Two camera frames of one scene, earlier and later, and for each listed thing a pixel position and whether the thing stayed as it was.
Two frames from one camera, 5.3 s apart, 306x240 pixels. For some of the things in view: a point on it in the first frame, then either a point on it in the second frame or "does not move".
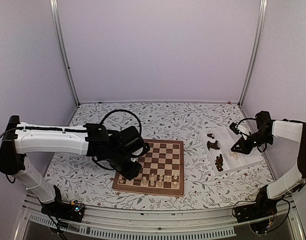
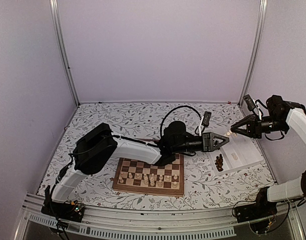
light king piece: (152, 182) does not move
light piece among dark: (175, 184) does not move
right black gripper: (246, 149) to (254, 126)
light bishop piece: (160, 184) does not move
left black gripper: (132, 174) to (208, 140)
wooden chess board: (162, 172) does not move
